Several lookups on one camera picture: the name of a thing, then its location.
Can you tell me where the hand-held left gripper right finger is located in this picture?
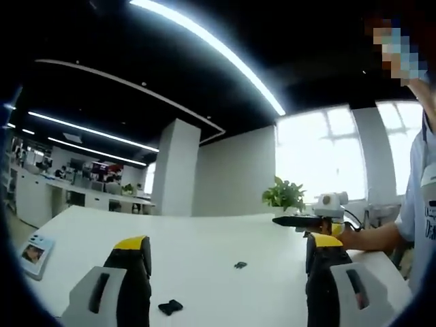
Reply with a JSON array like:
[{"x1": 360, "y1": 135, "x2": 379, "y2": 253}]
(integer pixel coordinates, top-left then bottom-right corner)
[{"x1": 305, "y1": 232, "x2": 414, "y2": 327}]

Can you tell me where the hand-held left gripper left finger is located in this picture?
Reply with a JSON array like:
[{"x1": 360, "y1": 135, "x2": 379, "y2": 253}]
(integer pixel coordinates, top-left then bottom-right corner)
[{"x1": 61, "y1": 234, "x2": 153, "y2": 327}]

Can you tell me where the large black plastic buckle part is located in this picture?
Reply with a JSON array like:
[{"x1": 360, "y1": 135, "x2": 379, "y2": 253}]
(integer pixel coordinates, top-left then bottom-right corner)
[{"x1": 157, "y1": 298, "x2": 184, "y2": 316}]

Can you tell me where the person's right hand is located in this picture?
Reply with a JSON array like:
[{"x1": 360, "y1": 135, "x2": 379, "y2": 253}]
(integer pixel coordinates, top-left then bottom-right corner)
[{"x1": 335, "y1": 223, "x2": 362, "y2": 252}]

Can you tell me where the green potted plant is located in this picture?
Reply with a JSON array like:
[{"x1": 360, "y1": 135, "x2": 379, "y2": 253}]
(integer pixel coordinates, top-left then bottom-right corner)
[{"x1": 261, "y1": 175, "x2": 308, "y2": 215}]

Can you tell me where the large bright window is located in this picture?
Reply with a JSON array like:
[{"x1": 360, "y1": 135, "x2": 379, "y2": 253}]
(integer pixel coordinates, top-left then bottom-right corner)
[{"x1": 274, "y1": 109, "x2": 367, "y2": 208}]

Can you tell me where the light blue picture card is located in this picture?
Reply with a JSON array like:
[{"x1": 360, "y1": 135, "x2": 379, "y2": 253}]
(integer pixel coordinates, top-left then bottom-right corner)
[{"x1": 18, "y1": 232, "x2": 56, "y2": 281}]

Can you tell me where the narrow bright window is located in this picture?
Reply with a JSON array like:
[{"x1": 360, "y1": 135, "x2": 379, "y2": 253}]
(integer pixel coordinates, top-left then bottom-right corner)
[{"x1": 375, "y1": 101, "x2": 425, "y2": 198}]

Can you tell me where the white chest-worn device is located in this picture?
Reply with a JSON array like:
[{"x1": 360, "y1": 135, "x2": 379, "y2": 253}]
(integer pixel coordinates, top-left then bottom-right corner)
[{"x1": 420, "y1": 166, "x2": 436, "y2": 207}]

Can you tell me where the white office counter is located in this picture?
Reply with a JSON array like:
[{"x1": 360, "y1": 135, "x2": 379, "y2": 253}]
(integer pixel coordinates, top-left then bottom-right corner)
[{"x1": 8, "y1": 162, "x2": 157, "y2": 228}]

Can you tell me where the long ceiling light strip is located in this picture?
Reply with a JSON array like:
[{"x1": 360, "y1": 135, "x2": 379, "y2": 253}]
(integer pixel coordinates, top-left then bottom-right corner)
[{"x1": 129, "y1": 0, "x2": 287, "y2": 116}]

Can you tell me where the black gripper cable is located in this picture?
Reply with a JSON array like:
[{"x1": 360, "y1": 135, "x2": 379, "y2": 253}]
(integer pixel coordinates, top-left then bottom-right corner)
[{"x1": 343, "y1": 208, "x2": 364, "y2": 233}]

